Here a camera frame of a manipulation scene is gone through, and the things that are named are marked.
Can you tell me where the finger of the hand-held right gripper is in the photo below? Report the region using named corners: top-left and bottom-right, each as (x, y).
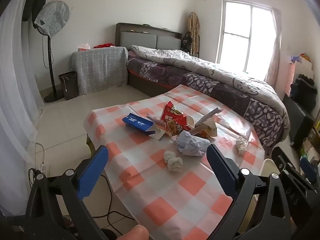
top-left (299, 156), bottom-right (320, 193)
top-left (271, 146), bottom-right (300, 180)

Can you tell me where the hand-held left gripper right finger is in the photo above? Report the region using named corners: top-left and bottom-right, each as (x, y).
top-left (206, 144), bottom-right (294, 240)

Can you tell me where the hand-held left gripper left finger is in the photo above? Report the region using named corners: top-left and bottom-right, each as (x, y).
top-left (24, 145), bottom-right (110, 240)

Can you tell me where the blue cardboard box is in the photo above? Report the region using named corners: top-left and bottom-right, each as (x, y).
top-left (122, 113), bottom-right (167, 140)

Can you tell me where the person's left hand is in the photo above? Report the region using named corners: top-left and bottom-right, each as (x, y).
top-left (117, 224), bottom-right (150, 240)

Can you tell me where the white tissue wad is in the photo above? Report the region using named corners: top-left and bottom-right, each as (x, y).
top-left (235, 136), bottom-right (248, 155)
top-left (164, 151), bottom-right (183, 173)

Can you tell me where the wooden bookshelf with books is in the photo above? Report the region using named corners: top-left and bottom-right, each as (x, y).
top-left (299, 110), bottom-right (320, 167)

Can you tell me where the crumpled white paper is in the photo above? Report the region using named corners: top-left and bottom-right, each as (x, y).
top-left (176, 130), bottom-right (210, 157)

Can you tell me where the black ottoman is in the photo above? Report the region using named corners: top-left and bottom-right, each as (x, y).
top-left (282, 96), bottom-right (315, 150)

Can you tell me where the yellow white paper carton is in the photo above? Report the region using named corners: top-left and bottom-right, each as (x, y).
top-left (194, 107), bottom-right (222, 138)

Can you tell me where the checkered tablecloth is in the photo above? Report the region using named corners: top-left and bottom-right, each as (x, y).
top-left (84, 84), bottom-right (265, 240)

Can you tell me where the pile of black clothes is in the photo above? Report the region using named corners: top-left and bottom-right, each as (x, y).
top-left (290, 74), bottom-right (317, 103)

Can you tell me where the striped pink wrapper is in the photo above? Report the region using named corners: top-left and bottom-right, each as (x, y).
top-left (146, 113), bottom-right (166, 126)

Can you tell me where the dark waste bin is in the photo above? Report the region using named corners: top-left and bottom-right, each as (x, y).
top-left (58, 71), bottom-right (78, 101)

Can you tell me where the grey white printed quilt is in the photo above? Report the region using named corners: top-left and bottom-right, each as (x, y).
top-left (129, 44), bottom-right (290, 140)

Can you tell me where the cabinet under grey checked cloth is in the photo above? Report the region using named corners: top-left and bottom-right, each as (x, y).
top-left (69, 46), bottom-right (129, 97)

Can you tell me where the pink curtain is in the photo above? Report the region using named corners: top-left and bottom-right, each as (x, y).
top-left (265, 7), bottom-right (284, 88)

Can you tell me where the white sheer curtain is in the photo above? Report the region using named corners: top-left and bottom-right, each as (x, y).
top-left (0, 0), bottom-right (45, 215)

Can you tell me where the black bag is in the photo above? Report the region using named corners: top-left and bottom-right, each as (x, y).
top-left (180, 31), bottom-right (192, 52)

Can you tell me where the window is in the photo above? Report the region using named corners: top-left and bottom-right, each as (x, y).
top-left (216, 0), bottom-right (278, 80)

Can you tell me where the plaid garment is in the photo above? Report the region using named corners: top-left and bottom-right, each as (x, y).
top-left (187, 12), bottom-right (200, 57)

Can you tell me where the standing fan with plastic cover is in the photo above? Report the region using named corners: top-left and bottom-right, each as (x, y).
top-left (32, 0), bottom-right (70, 103)

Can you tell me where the black cable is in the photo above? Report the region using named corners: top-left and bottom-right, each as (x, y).
top-left (28, 167), bottom-right (132, 230)

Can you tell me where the bed frame with grey headboard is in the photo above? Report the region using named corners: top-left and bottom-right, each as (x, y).
top-left (116, 22), bottom-right (184, 98)

